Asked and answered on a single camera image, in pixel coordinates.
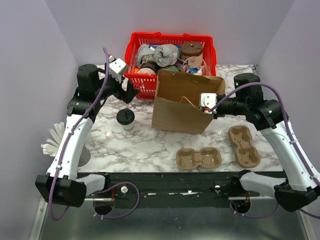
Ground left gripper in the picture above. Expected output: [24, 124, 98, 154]
[94, 62, 140, 104]

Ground black coffee cup lid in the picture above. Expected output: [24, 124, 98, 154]
[116, 108, 135, 126]

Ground white paper coffee cup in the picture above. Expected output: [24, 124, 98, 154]
[121, 120, 136, 131]

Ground brown paper bag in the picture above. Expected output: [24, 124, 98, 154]
[151, 69, 226, 134]

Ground cardboard cup carrier tray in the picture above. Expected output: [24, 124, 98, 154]
[176, 147, 222, 171]

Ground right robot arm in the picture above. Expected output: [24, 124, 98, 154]
[210, 73, 320, 212]

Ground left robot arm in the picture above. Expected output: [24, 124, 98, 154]
[35, 59, 139, 208]

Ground red plastic shopping basket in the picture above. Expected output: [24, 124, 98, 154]
[124, 32, 217, 99]

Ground dark lidded jar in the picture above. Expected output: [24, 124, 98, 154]
[137, 61, 160, 75]

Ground green textured ball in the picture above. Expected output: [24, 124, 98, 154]
[162, 65, 180, 72]

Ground grey crumpled foil bag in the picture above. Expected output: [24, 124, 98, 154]
[135, 43, 180, 68]

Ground red drink can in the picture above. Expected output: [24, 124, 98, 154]
[174, 61, 185, 72]

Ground white pump bottle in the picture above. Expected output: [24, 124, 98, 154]
[193, 66, 205, 76]

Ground brown lidded round tub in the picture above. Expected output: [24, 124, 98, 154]
[180, 41, 204, 69]

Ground grey straw holder cup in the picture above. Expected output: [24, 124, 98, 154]
[77, 145, 91, 168]

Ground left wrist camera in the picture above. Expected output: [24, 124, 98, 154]
[108, 55, 129, 84]

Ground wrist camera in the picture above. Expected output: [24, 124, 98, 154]
[199, 93, 217, 115]
[108, 55, 129, 84]

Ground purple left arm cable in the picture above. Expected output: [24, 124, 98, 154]
[48, 47, 141, 221]

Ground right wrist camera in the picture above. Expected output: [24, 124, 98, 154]
[199, 93, 217, 115]

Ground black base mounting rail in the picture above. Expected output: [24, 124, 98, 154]
[74, 171, 278, 210]

